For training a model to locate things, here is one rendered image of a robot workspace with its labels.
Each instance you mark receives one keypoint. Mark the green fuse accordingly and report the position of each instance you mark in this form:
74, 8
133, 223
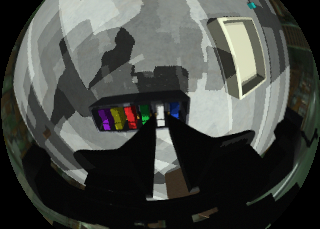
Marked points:
144, 112

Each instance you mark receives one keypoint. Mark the small teal block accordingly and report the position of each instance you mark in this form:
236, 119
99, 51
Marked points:
252, 5

